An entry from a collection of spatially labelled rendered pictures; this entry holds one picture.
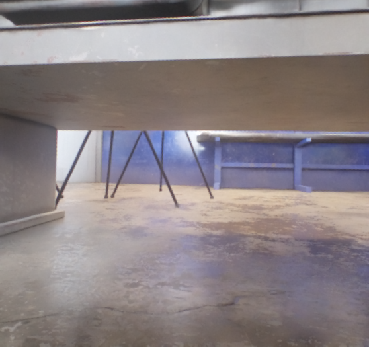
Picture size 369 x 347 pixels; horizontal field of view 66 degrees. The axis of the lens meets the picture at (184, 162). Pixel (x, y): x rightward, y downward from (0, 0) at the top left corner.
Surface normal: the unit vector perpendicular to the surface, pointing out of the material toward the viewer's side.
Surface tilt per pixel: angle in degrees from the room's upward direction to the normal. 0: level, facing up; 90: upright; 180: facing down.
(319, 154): 90
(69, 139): 90
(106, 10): 180
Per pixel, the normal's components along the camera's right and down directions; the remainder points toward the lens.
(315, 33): -0.14, -0.03
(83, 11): -0.02, 1.00
